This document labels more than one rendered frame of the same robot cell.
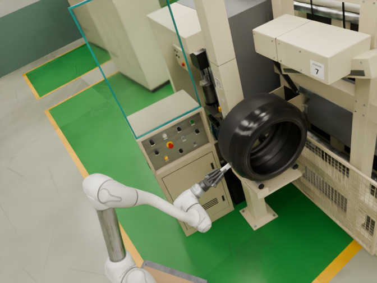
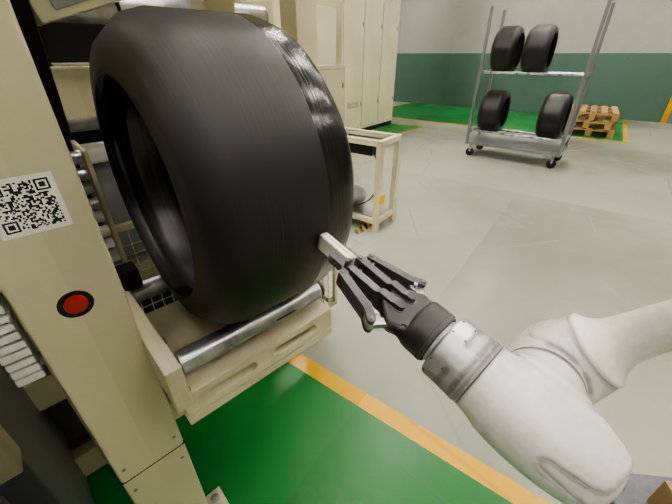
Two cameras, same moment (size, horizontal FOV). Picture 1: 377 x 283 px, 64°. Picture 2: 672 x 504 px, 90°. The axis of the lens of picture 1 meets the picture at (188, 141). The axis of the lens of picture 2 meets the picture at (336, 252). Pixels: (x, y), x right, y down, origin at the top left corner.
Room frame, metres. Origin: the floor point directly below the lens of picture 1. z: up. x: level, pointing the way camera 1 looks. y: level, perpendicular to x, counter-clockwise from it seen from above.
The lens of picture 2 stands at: (1.63, 0.23, 1.39)
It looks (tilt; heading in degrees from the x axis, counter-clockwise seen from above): 30 degrees down; 238
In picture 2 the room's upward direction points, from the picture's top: straight up
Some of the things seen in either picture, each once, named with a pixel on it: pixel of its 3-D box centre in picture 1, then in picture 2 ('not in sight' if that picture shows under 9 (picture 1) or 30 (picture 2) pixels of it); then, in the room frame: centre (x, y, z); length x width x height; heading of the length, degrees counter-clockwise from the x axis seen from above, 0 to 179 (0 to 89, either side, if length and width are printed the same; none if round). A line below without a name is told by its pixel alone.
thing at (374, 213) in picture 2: not in sight; (359, 178); (-0.15, -2.20, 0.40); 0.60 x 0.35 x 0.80; 112
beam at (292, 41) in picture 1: (303, 45); not in sight; (1.46, -0.77, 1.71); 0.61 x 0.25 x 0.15; 11
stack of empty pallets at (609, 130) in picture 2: not in sight; (591, 119); (-6.71, -3.21, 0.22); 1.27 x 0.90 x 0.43; 22
